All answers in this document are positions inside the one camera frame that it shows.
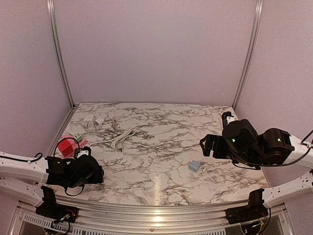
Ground aluminium front table rail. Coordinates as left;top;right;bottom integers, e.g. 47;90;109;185
8;196;294;235

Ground white power cord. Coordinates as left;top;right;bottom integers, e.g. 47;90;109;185
88;128;137;150

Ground light blue cube charger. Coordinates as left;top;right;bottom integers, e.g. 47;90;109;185
188;160;201;172

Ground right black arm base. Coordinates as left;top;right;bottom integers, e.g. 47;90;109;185
225;188;268;224

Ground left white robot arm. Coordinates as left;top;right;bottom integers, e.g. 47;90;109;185
0;151;104;207

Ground light green cube charger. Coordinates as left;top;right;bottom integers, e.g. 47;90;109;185
73;133;83;142

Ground pink triangular power strip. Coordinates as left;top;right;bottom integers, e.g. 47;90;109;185
62;135;86;150

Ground aluminium corner post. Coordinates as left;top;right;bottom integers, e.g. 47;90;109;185
46;0;75;109
232;0;264;110

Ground right aluminium corner post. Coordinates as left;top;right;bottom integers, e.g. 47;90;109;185
232;0;264;110

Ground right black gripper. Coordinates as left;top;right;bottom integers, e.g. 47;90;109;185
201;134;259;167

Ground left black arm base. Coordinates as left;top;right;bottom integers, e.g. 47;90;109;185
35;186;79;223

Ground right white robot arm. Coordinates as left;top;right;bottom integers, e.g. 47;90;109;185
200;119;313;219

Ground red cube socket adapter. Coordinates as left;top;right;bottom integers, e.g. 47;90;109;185
58;138;74;158

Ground left aluminium corner post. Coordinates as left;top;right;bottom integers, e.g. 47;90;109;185
46;0;75;109

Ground white charger left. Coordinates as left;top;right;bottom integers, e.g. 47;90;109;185
83;114;95;128

